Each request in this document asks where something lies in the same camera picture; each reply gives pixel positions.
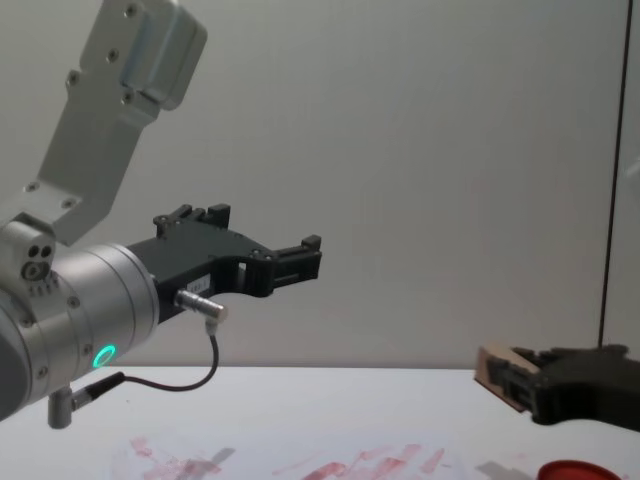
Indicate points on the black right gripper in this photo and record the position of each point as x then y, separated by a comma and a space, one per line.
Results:
590, 385

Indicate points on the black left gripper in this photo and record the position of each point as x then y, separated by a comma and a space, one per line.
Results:
200, 260

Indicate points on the small wooden block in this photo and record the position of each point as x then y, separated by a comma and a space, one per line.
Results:
484, 367

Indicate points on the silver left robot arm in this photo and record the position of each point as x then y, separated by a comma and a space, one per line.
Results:
95, 280

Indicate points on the grey tape piece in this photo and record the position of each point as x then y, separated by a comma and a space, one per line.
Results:
491, 470
220, 456

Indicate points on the red round lid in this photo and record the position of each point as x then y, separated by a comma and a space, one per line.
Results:
577, 471

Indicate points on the white stained table cloth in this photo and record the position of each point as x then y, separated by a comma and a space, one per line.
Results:
310, 410

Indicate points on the thin dark vertical pole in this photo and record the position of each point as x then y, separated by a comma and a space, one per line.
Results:
616, 165

